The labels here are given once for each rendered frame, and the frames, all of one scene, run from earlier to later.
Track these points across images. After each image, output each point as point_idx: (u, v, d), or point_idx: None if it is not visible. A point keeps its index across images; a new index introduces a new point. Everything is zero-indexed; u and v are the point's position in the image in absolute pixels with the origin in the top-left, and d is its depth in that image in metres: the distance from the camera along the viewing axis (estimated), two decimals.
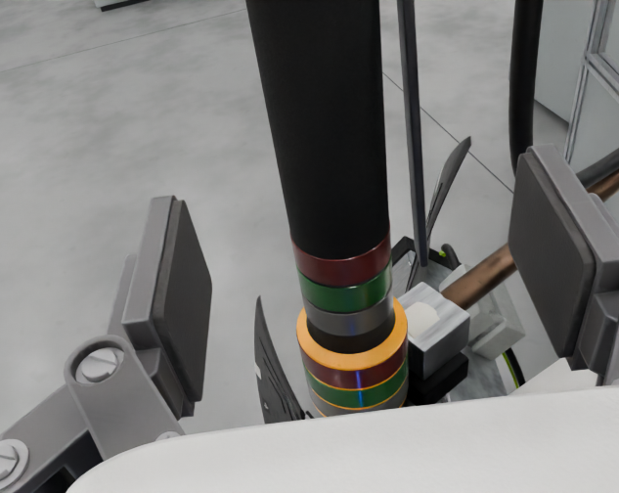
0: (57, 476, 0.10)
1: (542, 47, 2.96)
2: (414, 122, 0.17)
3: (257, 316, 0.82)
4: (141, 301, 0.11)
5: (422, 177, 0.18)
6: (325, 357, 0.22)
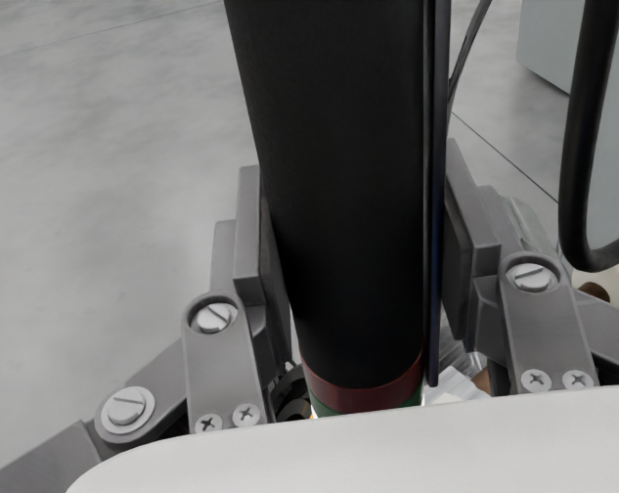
0: (174, 435, 0.11)
1: (552, 22, 2.81)
2: (434, 231, 0.13)
3: None
4: (248, 259, 0.12)
5: (440, 291, 0.14)
6: None
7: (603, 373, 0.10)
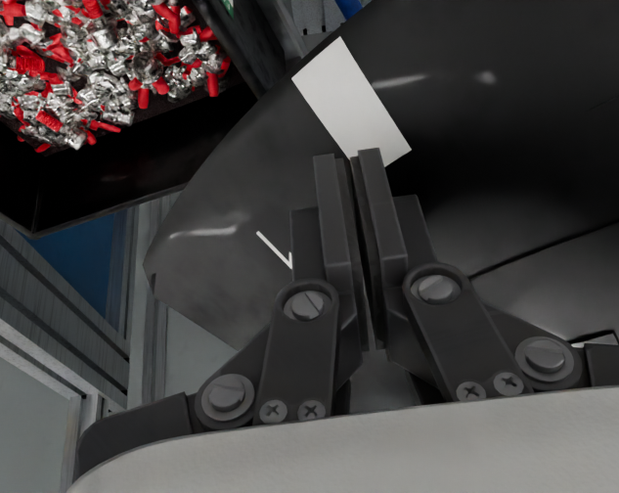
0: None
1: None
2: None
3: None
4: (337, 246, 0.11)
5: None
6: None
7: (507, 393, 0.10)
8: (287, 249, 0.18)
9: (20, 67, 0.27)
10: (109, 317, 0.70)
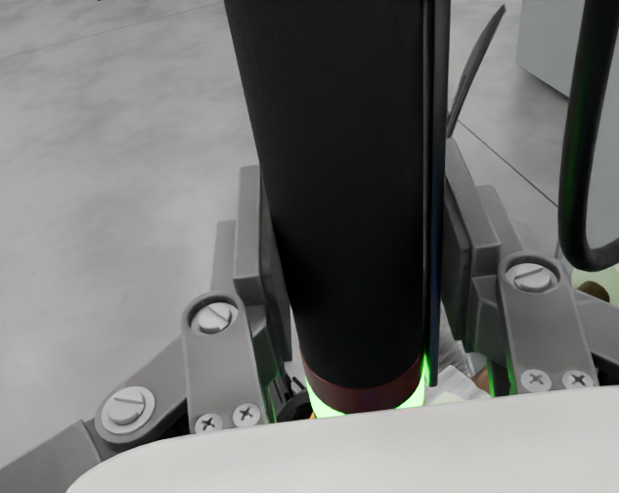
0: (174, 435, 0.11)
1: (552, 25, 2.83)
2: (434, 233, 0.13)
3: (481, 42, 0.42)
4: (248, 259, 0.12)
5: (439, 292, 0.14)
6: None
7: (603, 373, 0.10)
8: None
9: None
10: None
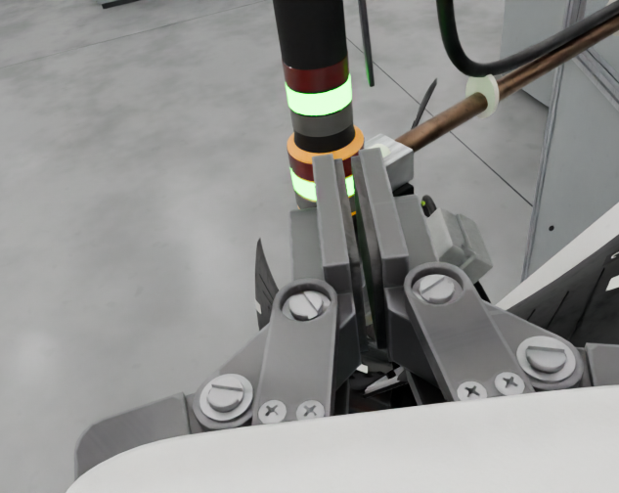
0: None
1: (530, 39, 3.07)
2: None
3: (422, 101, 0.66)
4: (336, 246, 0.11)
5: (366, 13, 0.28)
6: (306, 156, 0.32)
7: (508, 392, 0.10)
8: None
9: None
10: None
